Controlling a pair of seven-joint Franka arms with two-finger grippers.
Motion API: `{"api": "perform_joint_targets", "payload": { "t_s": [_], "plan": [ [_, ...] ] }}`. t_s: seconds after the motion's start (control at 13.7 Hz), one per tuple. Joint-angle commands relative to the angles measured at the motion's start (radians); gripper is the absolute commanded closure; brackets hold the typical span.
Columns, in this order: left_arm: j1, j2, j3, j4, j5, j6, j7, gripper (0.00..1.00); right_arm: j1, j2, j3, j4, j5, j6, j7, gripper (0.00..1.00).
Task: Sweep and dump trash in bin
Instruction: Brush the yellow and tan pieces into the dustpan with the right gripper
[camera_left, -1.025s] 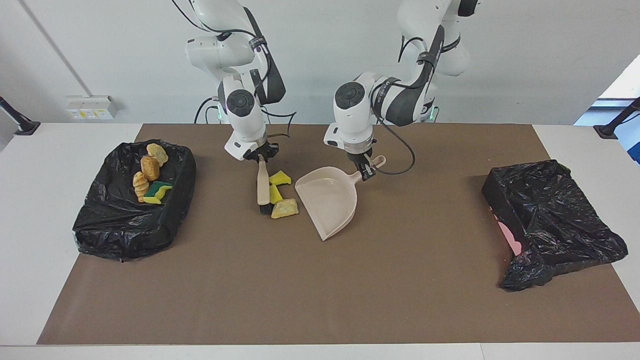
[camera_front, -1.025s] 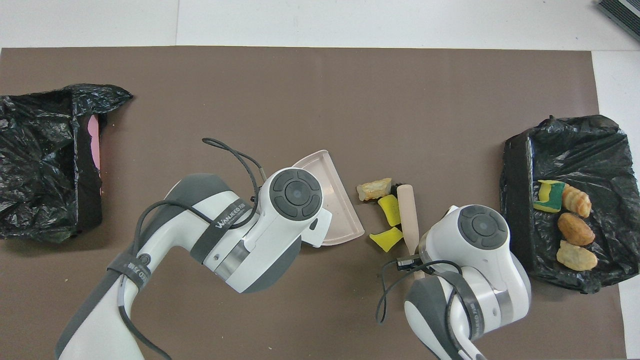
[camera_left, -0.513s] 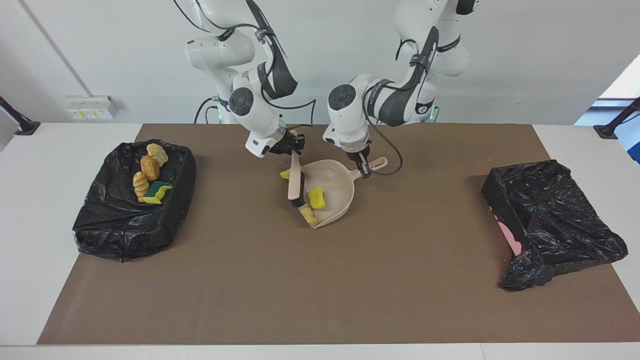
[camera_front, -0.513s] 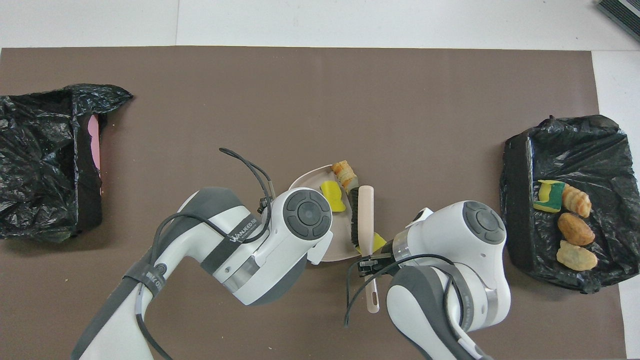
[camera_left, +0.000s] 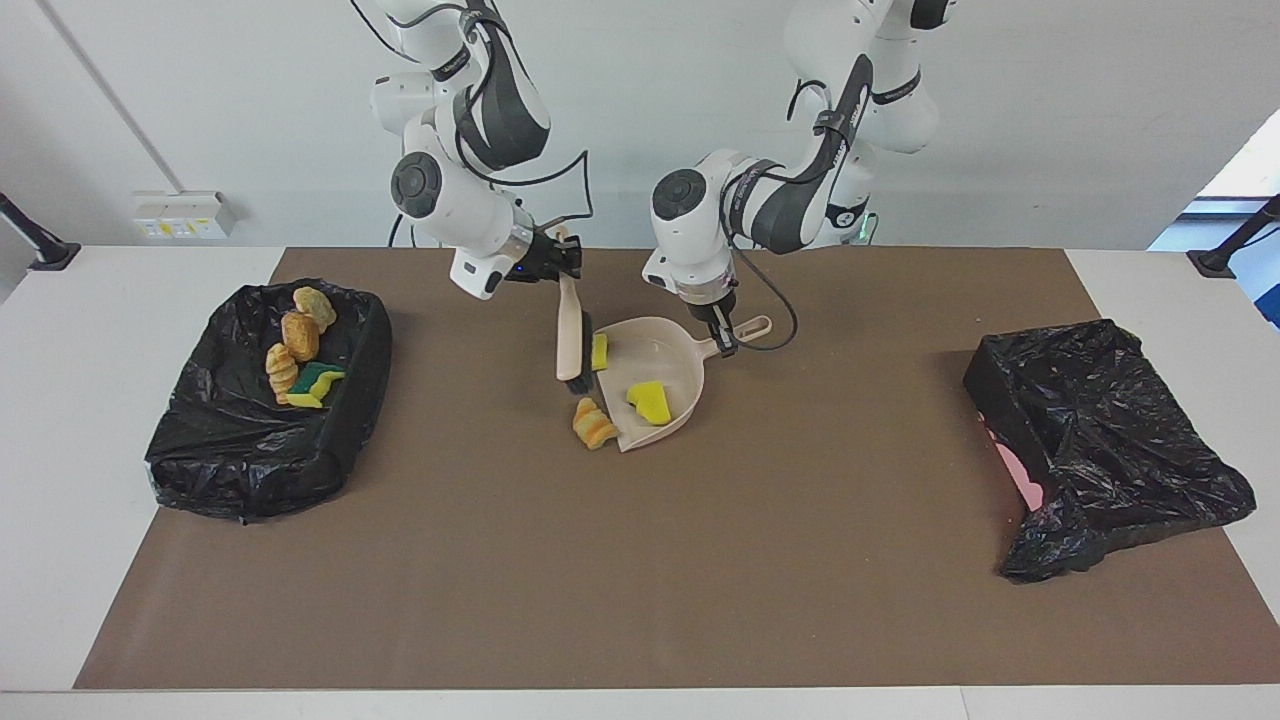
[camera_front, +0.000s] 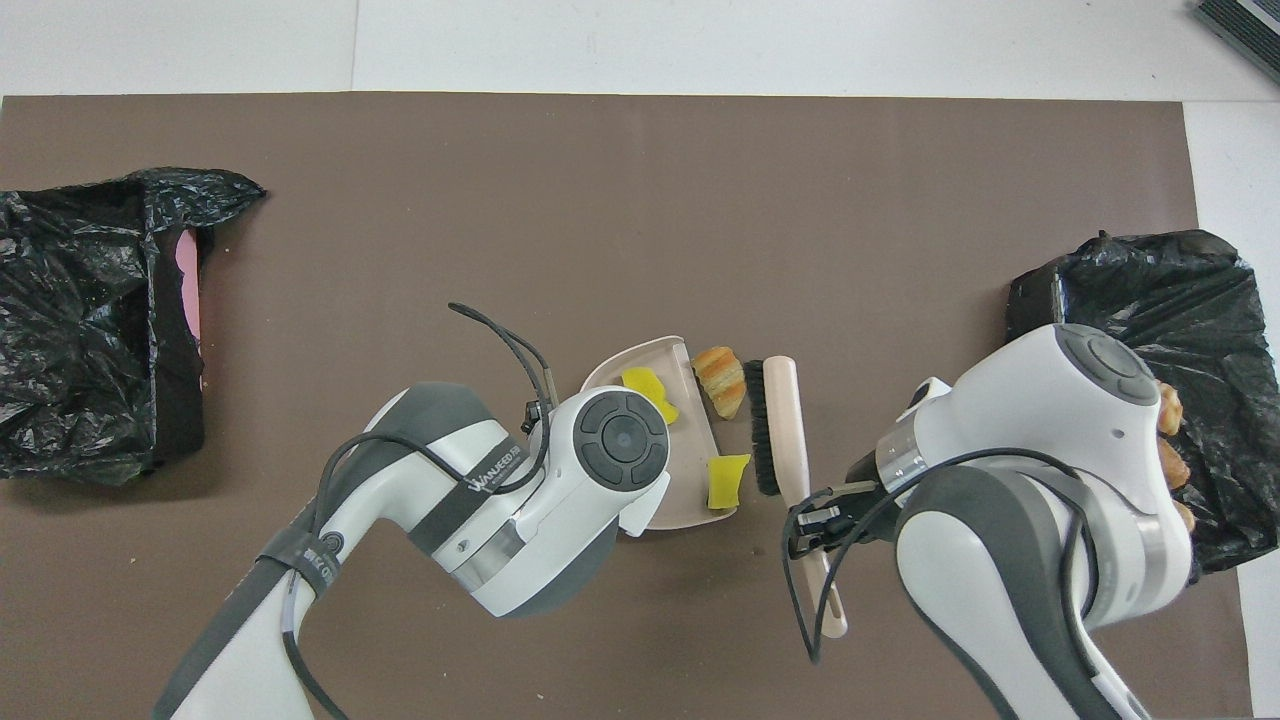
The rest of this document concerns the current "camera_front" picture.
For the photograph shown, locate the black plastic trash bag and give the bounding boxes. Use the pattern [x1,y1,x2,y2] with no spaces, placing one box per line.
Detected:
[0,167,267,488]
[1004,230,1280,574]

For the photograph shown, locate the dark ribbed panel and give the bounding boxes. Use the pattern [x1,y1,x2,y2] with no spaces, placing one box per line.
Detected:
[1195,0,1280,86]

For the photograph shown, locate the brown table mat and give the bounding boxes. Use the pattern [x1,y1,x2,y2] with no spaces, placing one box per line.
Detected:
[0,92,1253,720]

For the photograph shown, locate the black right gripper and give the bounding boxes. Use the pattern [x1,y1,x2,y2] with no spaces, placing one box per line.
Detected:
[787,449,898,560]

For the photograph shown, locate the beige plastic dustpan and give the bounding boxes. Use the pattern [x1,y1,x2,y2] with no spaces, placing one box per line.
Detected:
[579,335,747,534]

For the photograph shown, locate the curved yellow sponge piece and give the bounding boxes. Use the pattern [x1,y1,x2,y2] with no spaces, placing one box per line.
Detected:
[620,366,682,427]

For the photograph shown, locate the pink bin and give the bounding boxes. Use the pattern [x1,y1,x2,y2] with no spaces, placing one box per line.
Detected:
[174,230,206,391]

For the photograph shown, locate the wedge yellow sponge piece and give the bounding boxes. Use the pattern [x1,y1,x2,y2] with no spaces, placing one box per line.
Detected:
[706,453,753,512]

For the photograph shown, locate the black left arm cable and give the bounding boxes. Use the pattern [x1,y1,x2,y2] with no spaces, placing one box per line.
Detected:
[284,301,558,720]

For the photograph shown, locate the beige hand brush black bristles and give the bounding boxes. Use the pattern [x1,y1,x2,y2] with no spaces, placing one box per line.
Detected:
[741,354,850,640]

